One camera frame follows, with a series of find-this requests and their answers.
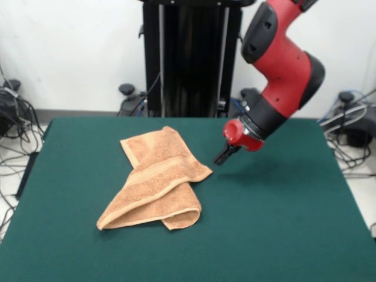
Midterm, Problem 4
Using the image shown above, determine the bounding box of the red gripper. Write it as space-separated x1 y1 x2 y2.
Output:
213 117 265 167

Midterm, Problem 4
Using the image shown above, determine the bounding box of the tan terry towel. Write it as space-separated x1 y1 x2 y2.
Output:
96 125 213 233

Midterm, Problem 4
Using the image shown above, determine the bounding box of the dark green table cloth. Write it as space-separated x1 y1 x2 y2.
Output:
0 117 376 282

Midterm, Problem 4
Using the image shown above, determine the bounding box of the black stand base foot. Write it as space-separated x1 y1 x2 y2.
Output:
0 79 39 139
320 90 376 147

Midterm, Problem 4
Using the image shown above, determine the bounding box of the black pedestal foot knob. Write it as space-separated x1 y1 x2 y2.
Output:
219 88 262 118
117 83 147 118

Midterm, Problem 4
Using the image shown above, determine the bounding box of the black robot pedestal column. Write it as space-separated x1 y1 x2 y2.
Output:
137 0 250 118

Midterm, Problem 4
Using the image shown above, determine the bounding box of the floor cable tangle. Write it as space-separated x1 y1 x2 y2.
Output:
0 96 45 244
318 88 376 180

